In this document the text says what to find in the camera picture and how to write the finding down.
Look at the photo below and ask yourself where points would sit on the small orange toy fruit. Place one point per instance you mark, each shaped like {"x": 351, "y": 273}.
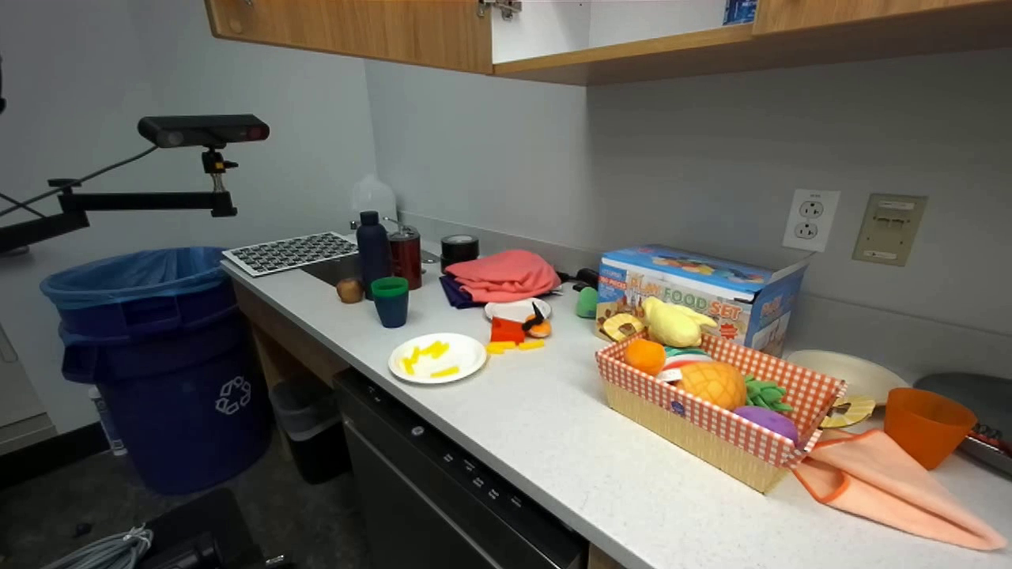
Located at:
{"x": 644, "y": 355}

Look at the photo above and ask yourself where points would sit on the white wall outlet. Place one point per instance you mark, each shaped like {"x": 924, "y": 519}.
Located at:
{"x": 809, "y": 218}

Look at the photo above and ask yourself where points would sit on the small black trash bin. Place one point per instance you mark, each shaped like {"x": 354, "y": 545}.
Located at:
{"x": 312, "y": 430}

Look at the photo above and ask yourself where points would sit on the blue toy food box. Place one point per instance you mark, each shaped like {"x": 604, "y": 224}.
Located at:
{"x": 728, "y": 290}

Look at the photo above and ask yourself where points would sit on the clear plastic bottle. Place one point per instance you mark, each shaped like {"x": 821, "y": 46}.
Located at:
{"x": 374, "y": 202}

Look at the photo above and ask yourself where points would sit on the green cup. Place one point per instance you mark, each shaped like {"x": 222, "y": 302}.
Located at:
{"x": 390, "y": 306}

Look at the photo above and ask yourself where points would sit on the yellow toy slice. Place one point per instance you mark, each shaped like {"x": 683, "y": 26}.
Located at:
{"x": 848, "y": 412}

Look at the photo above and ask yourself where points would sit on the beige wall plate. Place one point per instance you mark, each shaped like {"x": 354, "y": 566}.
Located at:
{"x": 890, "y": 228}

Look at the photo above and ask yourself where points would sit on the large orange toy fruit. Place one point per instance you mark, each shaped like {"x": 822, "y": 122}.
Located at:
{"x": 715, "y": 385}

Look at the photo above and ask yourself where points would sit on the blue item in cabinet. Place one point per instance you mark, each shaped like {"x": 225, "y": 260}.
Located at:
{"x": 740, "y": 11}

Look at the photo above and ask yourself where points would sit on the black dishwasher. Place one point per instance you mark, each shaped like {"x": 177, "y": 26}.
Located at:
{"x": 421, "y": 508}

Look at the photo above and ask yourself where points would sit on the dark blue cloth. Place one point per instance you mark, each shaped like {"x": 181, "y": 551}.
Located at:
{"x": 457, "y": 294}

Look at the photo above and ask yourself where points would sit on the wooden cabinet door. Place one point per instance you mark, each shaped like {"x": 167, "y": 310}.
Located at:
{"x": 357, "y": 26}

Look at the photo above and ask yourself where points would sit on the wooden upper cabinet body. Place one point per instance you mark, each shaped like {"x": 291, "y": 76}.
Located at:
{"x": 632, "y": 59}

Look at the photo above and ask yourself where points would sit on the purple toy eggplant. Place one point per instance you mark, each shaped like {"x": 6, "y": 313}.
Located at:
{"x": 769, "y": 424}

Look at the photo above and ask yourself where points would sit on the red checkered basket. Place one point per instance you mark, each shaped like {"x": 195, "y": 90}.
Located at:
{"x": 695, "y": 430}

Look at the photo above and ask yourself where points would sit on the black stereo camera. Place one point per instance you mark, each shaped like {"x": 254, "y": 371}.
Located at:
{"x": 201, "y": 132}

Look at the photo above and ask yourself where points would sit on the white red toy food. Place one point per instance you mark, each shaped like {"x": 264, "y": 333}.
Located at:
{"x": 683, "y": 365}

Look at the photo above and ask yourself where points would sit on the blue recycling bin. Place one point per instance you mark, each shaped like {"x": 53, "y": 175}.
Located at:
{"x": 167, "y": 399}

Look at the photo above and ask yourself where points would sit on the green toy leaf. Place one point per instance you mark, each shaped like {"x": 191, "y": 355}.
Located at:
{"x": 766, "y": 397}

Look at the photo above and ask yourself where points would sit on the brown ball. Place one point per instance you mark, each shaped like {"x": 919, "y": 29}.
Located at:
{"x": 347, "y": 291}

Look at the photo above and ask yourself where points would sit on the large white plate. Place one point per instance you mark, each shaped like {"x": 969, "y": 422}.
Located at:
{"x": 855, "y": 374}

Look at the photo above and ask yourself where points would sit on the black mug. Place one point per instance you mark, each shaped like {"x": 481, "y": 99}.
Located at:
{"x": 460, "y": 251}

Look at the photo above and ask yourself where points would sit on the yellow toy banana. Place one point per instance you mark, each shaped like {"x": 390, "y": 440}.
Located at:
{"x": 673, "y": 321}

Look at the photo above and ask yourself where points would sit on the green toy vegetable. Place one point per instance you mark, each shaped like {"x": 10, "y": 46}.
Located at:
{"x": 587, "y": 306}

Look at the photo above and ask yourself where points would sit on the white paper plate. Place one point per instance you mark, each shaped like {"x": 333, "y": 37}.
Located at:
{"x": 462, "y": 352}

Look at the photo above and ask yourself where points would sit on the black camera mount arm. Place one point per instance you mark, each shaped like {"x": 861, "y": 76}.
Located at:
{"x": 145, "y": 202}

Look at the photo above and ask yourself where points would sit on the orange plastic cup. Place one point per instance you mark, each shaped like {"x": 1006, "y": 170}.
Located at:
{"x": 928, "y": 428}

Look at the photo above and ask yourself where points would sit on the black frying pan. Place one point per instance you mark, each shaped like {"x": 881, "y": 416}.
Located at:
{"x": 984, "y": 406}

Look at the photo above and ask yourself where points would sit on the wooden sink cabinet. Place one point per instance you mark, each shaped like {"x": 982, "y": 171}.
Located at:
{"x": 268, "y": 338}

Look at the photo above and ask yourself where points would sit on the brown sliced toy food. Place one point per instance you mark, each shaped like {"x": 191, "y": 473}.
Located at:
{"x": 620, "y": 326}

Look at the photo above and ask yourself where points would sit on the dark red bottle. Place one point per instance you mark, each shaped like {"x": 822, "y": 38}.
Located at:
{"x": 405, "y": 259}

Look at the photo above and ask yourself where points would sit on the dark blue bottle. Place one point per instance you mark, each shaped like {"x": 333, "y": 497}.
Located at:
{"x": 374, "y": 253}

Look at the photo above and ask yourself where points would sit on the white grid drying rack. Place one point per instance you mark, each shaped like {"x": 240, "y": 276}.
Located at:
{"x": 289, "y": 253}

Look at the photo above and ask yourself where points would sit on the orange cloth napkin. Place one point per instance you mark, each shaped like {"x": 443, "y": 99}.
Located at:
{"x": 897, "y": 493}

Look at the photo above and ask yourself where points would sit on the pink cloth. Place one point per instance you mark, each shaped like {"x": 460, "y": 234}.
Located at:
{"x": 501, "y": 273}

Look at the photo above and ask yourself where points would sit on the yellow toy fry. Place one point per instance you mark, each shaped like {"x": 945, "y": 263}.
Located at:
{"x": 408, "y": 362}
{"x": 435, "y": 349}
{"x": 443, "y": 371}

